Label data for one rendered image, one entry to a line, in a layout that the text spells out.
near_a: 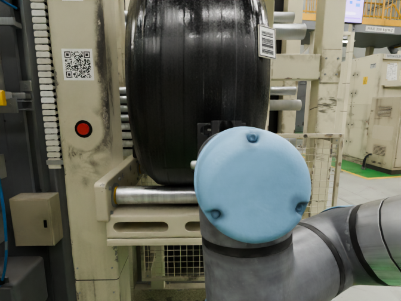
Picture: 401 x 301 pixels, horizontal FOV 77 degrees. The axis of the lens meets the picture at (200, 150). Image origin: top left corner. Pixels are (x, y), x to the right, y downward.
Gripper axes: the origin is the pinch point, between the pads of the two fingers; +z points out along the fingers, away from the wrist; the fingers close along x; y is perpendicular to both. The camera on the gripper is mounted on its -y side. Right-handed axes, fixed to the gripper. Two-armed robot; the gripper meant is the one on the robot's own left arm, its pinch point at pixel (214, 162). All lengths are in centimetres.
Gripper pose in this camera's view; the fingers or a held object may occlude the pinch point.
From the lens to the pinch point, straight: 50.9
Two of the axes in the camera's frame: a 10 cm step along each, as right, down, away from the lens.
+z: -0.2, -0.6, 10.0
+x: -10.0, 0.0, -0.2
